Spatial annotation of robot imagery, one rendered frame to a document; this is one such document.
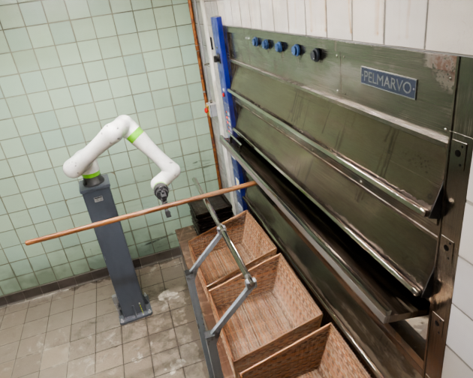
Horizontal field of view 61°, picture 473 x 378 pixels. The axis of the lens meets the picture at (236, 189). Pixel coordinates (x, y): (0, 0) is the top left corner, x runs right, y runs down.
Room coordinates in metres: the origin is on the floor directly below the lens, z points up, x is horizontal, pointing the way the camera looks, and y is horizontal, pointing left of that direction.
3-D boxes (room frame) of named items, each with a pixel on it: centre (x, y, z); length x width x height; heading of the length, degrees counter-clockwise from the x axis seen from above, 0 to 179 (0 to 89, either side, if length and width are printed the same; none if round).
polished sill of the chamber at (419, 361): (1.73, -0.32, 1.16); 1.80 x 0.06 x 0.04; 14
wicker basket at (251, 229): (2.23, 0.10, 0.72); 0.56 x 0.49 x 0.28; 15
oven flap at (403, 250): (1.72, -0.29, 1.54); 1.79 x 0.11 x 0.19; 14
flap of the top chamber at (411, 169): (1.72, -0.29, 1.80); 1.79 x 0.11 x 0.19; 14
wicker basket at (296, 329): (1.65, -0.04, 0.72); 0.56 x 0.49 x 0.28; 12
